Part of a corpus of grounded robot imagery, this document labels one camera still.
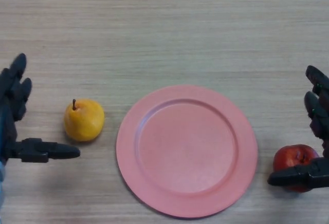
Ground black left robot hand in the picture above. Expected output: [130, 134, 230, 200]
[0, 53, 81, 164]

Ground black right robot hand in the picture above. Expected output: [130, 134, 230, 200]
[267, 65, 329, 190]

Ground red apple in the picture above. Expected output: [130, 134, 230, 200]
[272, 144, 321, 193]

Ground yellow pear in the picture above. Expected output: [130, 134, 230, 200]
[63, 99, 105, 142]

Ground pink round plate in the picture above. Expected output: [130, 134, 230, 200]
[116, 84, 259, 219]

